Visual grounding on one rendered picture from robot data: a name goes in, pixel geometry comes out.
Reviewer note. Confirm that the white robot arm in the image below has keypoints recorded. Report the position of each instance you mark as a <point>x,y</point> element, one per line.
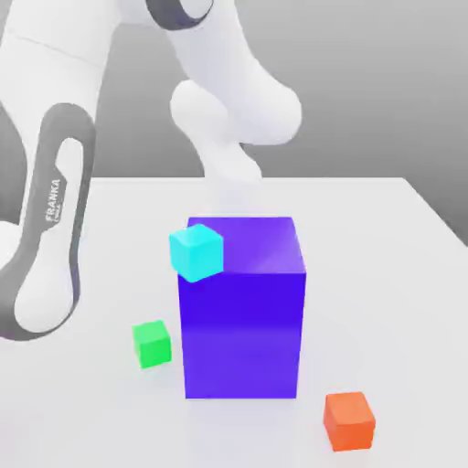
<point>234,91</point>

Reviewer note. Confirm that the small cyan cube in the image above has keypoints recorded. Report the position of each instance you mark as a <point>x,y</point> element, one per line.
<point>195,252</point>

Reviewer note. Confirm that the small green cube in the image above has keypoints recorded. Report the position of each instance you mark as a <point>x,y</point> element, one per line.
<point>151,345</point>

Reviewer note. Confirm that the small orange cube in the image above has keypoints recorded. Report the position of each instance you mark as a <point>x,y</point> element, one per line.
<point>349,420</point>

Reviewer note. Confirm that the large purple box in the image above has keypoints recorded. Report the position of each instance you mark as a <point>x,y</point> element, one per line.
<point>241,329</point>

